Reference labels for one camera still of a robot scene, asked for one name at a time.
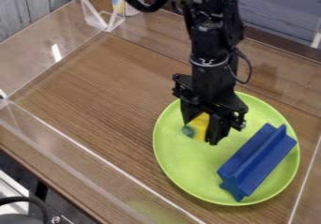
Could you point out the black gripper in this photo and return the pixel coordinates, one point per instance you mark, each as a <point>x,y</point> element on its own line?
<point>206,91</point>

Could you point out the yellow toy banana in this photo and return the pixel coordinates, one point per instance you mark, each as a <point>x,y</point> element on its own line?
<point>195,128</point>

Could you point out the blue plastic block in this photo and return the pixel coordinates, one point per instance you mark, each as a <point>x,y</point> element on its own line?
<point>250,165</point>

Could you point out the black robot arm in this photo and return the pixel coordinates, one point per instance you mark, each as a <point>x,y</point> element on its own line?
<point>215,29</point>

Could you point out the green round plate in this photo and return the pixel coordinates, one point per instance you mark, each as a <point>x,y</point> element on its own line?
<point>190,161</point>

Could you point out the clear acrylic enclosure wall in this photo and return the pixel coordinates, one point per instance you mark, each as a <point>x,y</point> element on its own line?
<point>85,91</point>

